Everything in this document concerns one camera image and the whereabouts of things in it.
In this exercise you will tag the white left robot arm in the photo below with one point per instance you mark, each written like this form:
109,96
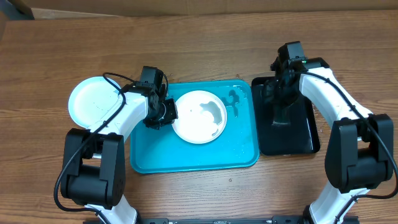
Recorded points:
93,175

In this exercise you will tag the black plastic water tray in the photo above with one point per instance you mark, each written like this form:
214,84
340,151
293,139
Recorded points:
300,137

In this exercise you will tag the light blue plate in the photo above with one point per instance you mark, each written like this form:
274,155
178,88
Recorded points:
94,100

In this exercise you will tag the pink plate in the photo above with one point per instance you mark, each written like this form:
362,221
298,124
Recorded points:
201,118

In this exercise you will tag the cardboard box wall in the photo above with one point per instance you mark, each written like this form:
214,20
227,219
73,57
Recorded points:
200,7

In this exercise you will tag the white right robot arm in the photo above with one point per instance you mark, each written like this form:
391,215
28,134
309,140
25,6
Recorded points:
359,156

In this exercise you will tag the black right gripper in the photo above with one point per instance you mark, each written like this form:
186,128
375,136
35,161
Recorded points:
271,98

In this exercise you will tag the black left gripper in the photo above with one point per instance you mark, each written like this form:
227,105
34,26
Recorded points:
172,114

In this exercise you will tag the teal plastic tray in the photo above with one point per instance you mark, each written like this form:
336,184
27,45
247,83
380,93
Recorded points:
158,151

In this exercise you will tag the green scouring sponge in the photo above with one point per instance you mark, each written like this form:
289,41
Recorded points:
281,116

